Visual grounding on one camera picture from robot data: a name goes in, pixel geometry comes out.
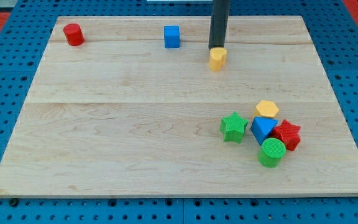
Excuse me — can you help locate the green star block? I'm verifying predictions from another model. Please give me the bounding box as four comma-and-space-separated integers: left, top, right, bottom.
219, 112, 249, 143

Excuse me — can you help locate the yellow heart block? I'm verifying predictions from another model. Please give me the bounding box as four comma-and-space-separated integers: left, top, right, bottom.
209, 47, 228, 72

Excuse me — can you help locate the blue cube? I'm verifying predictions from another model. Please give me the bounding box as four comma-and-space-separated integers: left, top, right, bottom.
163, 26, 180, 49

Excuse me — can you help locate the red star block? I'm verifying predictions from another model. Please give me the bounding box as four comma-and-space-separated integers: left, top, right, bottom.
270, 119, 301, 151

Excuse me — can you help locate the wooden board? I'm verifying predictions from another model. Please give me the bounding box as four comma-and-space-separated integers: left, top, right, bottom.
0, 16, 358, 198

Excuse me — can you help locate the blue triangle block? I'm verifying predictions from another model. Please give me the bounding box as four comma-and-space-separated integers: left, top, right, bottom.
250, 116, 278, 145

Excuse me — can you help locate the yellow hexagon block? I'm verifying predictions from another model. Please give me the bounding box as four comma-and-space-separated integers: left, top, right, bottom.
254, 100, 280, 118

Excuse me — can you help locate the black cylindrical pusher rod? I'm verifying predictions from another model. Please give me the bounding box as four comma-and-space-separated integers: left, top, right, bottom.
208, 0, 231, 49

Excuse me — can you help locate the green cylinder block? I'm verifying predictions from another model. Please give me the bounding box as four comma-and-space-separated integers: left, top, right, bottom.
258, 138, 287, 168

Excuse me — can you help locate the red cylinder block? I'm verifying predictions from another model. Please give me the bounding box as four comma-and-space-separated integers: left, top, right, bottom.
63, 23, 85, 46

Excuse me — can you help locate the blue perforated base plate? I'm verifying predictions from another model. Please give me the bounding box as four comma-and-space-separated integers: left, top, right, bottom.
0, 0, 358, 223

